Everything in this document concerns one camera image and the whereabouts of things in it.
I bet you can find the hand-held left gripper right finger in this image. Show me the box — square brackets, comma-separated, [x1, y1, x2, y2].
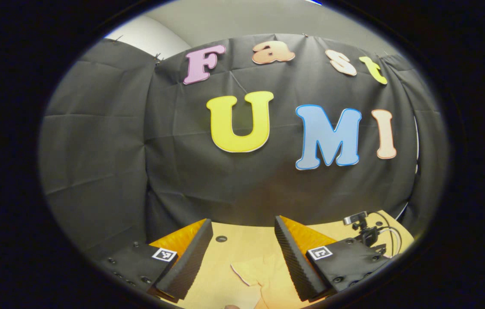
[274, 215, 391, 302]

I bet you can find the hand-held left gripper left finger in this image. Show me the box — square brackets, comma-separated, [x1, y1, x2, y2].
[96, 218, 214, 304]

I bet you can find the orange T-shirt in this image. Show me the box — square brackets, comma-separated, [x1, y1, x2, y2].
[230, 253, 307, 309]

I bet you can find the black backdrop cloth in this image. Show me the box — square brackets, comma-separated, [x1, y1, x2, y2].
[38, 33, 449, 258]

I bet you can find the black webcam on mount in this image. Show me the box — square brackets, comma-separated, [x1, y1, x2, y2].
[343, 210, 387, 254]

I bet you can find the white cable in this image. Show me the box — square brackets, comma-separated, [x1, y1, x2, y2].
[379, 227, 401, 256]

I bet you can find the black cable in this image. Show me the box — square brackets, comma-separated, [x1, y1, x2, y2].
[373, 212, 403, 256]

